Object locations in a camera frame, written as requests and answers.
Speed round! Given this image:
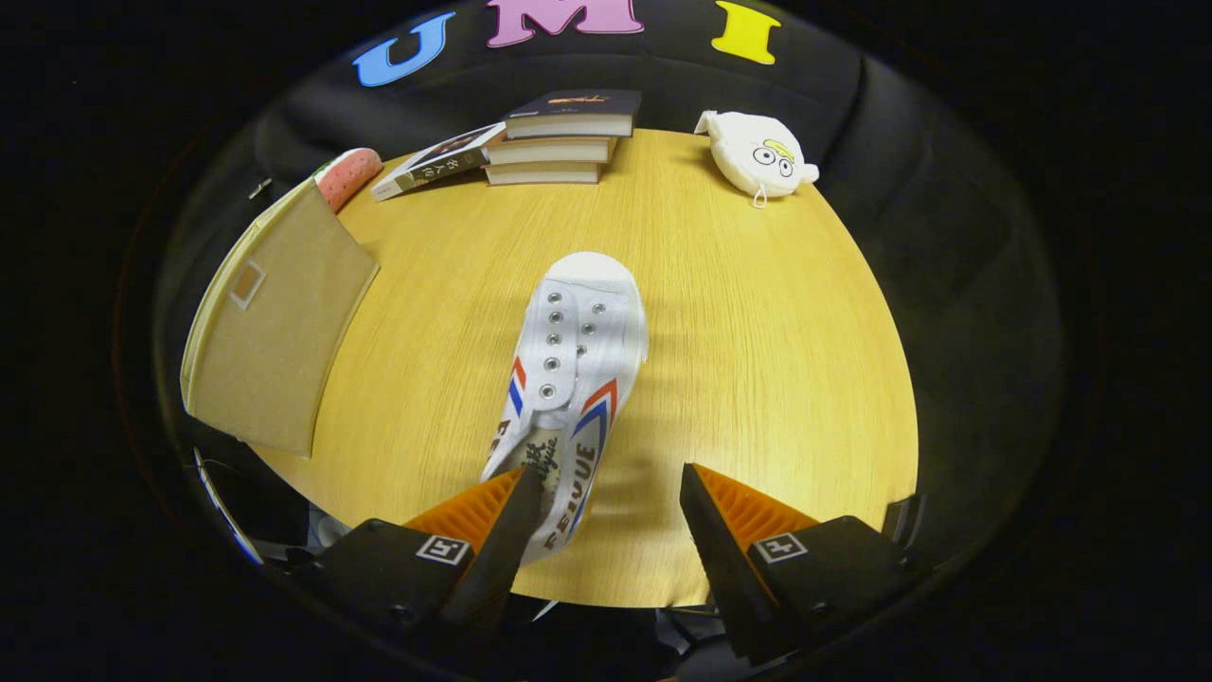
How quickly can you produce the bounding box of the white canvas shoe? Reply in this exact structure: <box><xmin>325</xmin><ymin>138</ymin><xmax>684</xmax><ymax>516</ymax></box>
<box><xmin>478</xmin><ymin>251</ymin><xmax>651</xmax><ymax>567</ymax></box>

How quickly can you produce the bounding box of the dark cover book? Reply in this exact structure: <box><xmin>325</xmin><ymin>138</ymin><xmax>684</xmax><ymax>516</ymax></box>
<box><xmin>503</xmin><ymin>89</ymin><xmax>643</xmax><ymax>140</ymax></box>

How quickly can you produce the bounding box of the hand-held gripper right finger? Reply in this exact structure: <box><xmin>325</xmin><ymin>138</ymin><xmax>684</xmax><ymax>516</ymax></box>
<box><xmin>679</xmin><ymin>462</ymin><xmax>918</xmax><ymax>667</ymax></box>

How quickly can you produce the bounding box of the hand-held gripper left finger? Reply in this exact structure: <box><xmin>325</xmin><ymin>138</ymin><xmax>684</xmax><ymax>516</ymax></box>
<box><xmin>311</xmin><ymin>464</ymin><xmax>544</xmax><ymax>631</ymax></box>

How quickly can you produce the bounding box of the beige fabric storage box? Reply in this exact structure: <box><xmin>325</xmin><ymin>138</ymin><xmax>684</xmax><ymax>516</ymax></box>
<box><xmin>180</xmin><ymin>178</ymin><xmax>382</xmax><ymax>458</ymax></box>

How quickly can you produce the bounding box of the white power strip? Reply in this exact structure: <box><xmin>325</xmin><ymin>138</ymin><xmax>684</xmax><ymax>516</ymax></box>
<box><xmin>194</xmin><ymin>450</ymin><xmax>261</xmax><ymax>565</ymax></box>

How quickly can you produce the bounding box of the watermelon slice toy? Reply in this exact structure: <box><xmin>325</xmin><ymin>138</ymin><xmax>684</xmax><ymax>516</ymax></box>
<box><xmin>312</xmin><ymin>147</ymin><xmax>384</xmax><ymax>214</ymax></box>

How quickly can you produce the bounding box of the white plush toy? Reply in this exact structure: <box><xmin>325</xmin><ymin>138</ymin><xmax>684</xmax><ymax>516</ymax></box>
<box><xmin>694</xmin><ymin>110</ymin><xmax>821</xmax><ymax>208</ymax></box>

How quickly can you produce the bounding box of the thin book under stack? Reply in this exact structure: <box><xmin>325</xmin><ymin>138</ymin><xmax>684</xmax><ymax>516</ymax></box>
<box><xmin>483</xmin><ymin>161</ymin><xmax>604</xmax><ymax>187</ymax></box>

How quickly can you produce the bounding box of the white cover book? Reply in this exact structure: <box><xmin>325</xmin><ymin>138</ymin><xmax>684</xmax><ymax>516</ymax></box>
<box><xmin>369</xmin><ymin>121</ymin><xmax>508</xmax><ymax>203</ymax></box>

